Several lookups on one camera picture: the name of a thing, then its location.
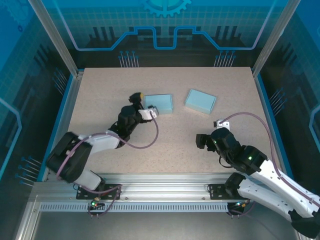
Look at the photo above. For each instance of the light blue paper box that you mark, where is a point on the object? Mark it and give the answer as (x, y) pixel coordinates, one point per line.
(162, 105)
(200, 101)

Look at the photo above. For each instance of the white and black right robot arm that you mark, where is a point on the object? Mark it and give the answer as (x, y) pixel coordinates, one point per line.
(270, 197)

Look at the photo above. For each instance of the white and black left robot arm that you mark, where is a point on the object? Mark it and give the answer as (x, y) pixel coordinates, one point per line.
(87, 178)

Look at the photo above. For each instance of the blue table edge strip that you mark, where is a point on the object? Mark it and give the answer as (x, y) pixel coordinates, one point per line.
(265, 100)

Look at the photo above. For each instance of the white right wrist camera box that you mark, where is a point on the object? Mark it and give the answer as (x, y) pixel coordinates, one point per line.
(222, 124)

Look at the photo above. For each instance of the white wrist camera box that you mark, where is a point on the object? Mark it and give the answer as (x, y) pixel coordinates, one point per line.
(222, 124)
(148, 113)

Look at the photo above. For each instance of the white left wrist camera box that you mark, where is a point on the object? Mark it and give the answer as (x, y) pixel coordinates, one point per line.
(148, 113)

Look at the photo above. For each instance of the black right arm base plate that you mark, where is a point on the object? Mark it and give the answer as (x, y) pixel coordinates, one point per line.
(216, 192)

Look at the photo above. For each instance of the aluminium mounting rail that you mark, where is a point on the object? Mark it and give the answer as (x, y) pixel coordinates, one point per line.
(162, 187)

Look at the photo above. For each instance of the aluminium side rail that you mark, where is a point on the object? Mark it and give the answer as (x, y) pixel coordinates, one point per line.
(65, 125)

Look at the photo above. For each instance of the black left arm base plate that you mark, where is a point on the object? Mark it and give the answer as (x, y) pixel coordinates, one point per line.
(82, 193)

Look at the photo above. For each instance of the aluminium frame post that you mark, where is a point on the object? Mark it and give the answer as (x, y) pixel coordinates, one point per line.
(58, 40)
(272, 40)

